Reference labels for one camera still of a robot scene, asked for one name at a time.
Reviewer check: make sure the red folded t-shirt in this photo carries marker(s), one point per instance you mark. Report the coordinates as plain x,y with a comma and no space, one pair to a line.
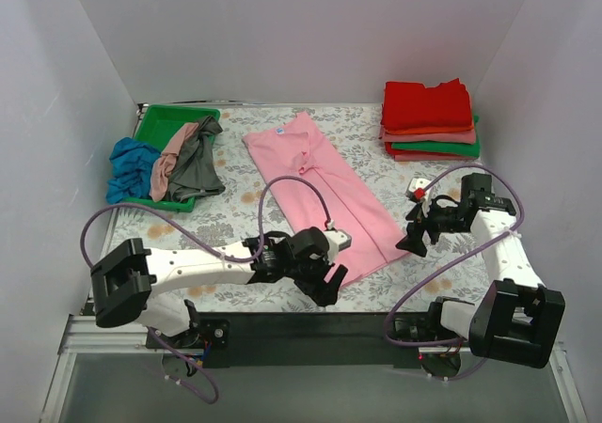
408,104

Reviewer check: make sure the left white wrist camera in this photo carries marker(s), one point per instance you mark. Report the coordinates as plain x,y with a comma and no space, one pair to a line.
338,240

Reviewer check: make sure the grey t-shirt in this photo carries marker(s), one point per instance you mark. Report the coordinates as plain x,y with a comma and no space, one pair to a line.
194,173

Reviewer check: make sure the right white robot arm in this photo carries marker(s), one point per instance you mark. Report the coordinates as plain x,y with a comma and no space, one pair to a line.
518,318

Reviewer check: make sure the blue t-shirt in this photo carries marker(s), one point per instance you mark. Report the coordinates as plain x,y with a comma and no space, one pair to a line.
132,163

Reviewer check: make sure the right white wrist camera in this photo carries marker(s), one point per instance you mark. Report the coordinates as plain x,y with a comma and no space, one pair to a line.
417,190

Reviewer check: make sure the green folded t-shirt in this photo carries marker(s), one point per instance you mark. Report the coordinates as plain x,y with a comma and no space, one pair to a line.
470,150

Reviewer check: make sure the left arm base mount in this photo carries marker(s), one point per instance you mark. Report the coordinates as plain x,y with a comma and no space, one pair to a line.
196,343

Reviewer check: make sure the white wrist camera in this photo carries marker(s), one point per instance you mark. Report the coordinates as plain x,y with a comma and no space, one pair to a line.
338,240
417,190

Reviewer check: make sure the green plastic bin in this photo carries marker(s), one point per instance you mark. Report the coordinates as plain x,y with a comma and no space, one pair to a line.
156,127

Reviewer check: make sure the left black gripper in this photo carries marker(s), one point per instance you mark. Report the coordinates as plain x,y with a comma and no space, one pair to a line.
313,277

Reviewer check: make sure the aluminium frame rail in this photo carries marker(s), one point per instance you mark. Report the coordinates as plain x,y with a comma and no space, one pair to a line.
285,367

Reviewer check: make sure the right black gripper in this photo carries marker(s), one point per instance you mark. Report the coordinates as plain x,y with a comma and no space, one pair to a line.
424,226

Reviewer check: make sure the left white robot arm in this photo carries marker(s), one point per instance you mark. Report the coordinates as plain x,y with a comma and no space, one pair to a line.
134,283

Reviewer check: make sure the dusty pink t-shirt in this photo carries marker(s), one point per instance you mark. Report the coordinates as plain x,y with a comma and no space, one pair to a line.
165,164

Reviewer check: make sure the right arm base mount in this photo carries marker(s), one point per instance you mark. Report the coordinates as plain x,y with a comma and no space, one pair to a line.
440,361

